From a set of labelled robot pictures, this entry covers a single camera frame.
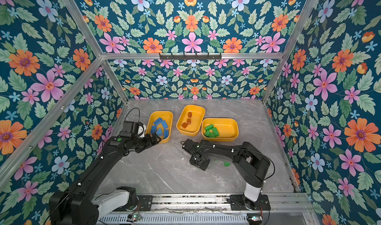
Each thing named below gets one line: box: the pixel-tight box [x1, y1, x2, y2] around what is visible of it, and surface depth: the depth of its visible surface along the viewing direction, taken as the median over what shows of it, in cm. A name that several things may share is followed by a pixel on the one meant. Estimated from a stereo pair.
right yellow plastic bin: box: [201, 117, 240, 142], surface depth 103 cm
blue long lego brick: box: [153, 117, 164, 125], surface depth 106 cm
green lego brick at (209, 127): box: [204, 123, 214, 131], surface depth 103 cm
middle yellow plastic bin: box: [176, 104, 206, 137], surface depth 109 cm
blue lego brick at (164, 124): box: [161, 119, 169, 130], surface depth 106 cm
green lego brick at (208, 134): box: [204, 130, 214, 138], surface depth 100 cm
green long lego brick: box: [211, 127, 220, 138], surface depth 101 cm
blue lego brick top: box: [150, 125, 157, 134], surface depth 103 cm
